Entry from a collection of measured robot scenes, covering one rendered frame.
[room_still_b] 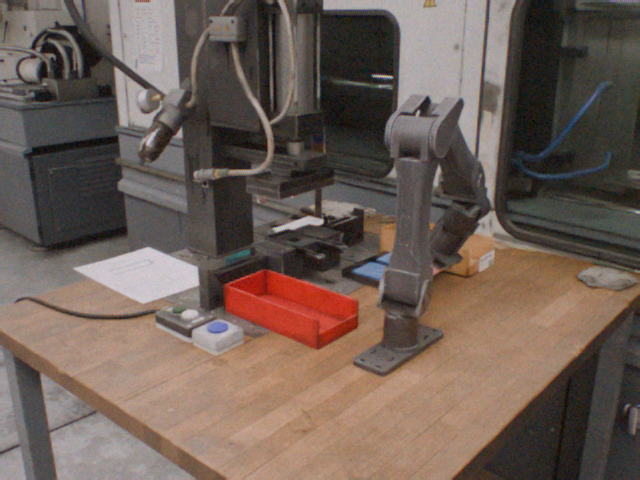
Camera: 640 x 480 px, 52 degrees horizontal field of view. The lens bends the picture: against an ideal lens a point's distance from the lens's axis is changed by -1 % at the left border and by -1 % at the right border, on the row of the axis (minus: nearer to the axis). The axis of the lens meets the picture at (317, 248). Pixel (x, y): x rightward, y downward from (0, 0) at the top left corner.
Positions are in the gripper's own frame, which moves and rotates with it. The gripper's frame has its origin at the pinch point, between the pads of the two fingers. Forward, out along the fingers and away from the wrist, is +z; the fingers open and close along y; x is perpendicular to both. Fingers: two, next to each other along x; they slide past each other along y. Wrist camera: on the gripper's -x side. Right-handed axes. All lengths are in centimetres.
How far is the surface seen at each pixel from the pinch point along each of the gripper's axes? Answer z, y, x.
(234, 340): 10.1, 10.1, 42.0
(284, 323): 6.5, 7.0, 33.3
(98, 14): 227, 542, -334
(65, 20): 152, 388, -184
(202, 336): 11.1, 14.1, 46.2
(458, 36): -33, 43, -54
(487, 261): -1.8, -5.8, -23.7
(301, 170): -7.4, 31.0, 11.3
